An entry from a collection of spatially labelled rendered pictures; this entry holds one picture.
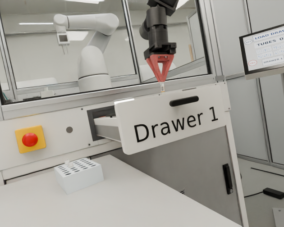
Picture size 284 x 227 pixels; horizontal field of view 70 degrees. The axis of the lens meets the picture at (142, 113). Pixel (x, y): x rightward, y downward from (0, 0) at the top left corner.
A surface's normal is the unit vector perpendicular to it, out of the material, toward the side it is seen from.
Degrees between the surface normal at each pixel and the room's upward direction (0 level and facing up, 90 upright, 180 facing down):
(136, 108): 90
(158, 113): 90
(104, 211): 0
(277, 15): 90
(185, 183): 90
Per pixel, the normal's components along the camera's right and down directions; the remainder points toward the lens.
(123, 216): -0.19, -0.98
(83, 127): 0.42, -0.04
